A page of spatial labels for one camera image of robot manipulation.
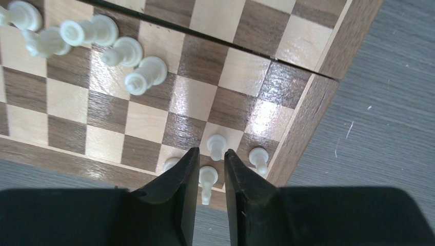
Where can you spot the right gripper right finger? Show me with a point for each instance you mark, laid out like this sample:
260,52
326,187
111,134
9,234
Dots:
259,213

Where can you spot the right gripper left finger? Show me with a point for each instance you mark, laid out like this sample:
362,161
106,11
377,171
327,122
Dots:
161,212

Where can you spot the white chess piece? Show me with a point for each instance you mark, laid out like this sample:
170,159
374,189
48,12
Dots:
208,176
170,163

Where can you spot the white chess piece corner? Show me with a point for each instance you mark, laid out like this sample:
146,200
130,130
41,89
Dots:
259,157

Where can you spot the white pawn front row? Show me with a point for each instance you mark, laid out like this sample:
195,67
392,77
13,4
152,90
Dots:
216,144

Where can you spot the wooden chess board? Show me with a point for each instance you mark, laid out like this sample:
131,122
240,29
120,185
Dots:
259,73

